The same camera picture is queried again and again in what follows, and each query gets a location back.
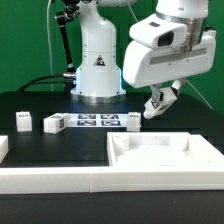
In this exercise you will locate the white square table top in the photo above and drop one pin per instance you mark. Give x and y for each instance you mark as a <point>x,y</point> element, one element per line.
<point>146,149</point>

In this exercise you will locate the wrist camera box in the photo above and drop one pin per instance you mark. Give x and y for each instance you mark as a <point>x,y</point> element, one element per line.
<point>154,32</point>

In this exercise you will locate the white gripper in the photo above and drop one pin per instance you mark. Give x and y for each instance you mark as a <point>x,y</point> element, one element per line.
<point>144,66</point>

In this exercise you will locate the white U-shaped fence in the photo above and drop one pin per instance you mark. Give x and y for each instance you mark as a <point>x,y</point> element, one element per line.
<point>110,178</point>

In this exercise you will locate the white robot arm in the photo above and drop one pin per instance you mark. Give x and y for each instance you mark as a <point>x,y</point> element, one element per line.
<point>98,78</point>

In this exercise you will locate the printed tag sheet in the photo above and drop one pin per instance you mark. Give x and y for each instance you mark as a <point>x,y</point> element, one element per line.
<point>97,120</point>

